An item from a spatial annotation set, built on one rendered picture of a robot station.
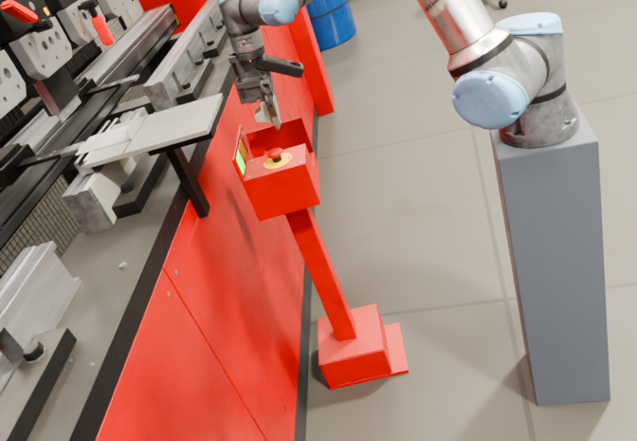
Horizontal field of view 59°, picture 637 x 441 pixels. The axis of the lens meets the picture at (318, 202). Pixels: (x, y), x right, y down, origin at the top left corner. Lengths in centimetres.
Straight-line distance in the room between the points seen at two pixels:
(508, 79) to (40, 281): 81
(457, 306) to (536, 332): 53
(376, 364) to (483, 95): 101
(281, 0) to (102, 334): 72
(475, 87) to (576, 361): 82
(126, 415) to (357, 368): 97
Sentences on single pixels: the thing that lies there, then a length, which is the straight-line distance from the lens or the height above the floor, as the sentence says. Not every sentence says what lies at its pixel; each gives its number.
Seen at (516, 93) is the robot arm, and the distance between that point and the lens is 96.
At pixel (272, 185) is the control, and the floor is 75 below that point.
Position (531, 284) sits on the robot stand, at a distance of 134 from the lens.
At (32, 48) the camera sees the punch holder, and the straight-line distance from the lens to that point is 114.
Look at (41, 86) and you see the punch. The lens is 119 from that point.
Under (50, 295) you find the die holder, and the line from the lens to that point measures 100.
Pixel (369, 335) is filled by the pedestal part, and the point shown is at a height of 12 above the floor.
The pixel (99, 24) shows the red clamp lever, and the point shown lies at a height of 120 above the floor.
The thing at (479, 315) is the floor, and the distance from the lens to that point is 190.
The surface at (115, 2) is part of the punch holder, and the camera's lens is 151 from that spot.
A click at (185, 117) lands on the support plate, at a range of 119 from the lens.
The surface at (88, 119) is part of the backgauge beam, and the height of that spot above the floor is 93.
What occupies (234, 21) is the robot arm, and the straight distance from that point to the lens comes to 131.
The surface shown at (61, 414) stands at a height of 88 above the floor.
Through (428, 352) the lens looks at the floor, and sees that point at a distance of 183.
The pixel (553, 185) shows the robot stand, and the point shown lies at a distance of 119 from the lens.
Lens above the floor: 137
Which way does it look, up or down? 31 degrees down
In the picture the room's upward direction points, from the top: 21 degrees counter-clockwise
